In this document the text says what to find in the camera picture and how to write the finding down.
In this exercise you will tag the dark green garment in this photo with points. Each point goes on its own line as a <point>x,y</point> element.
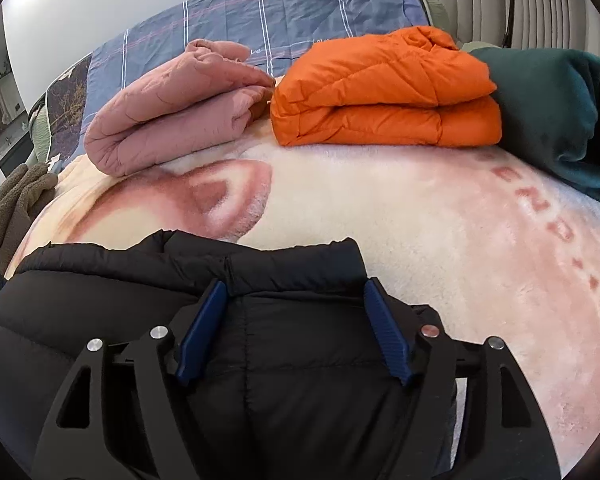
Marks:
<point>545,110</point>

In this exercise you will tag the grey pleated curtain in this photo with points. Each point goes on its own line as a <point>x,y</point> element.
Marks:
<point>545,5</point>

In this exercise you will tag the dark floral print bedsheet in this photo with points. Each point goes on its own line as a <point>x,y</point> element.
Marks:
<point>67,100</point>

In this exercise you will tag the black floor lamp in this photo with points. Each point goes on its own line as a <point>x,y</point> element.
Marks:
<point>509,20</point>

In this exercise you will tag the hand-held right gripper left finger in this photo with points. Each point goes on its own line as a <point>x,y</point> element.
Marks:
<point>200,330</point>

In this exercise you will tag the light green pillow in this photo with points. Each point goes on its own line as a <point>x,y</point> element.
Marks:
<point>472,46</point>

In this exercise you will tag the orange puffer jacket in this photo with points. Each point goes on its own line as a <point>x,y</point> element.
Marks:
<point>380,90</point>

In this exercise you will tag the small green plant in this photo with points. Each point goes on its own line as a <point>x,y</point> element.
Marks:
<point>3,70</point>

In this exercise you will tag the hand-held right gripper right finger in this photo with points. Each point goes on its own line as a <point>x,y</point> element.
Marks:
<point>387,330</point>

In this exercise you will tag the dark vanity counter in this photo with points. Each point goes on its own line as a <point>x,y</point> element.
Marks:
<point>15,155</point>

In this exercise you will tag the brown fleece garment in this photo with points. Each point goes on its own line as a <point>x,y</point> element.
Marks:
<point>15,200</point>

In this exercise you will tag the black puffer jacket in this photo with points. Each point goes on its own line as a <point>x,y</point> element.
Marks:
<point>290,360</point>

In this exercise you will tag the pink printed plush blanket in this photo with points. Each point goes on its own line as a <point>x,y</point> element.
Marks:
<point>380,210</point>

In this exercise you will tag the pink quilted jacket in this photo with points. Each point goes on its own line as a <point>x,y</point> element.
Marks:
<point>170,115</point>

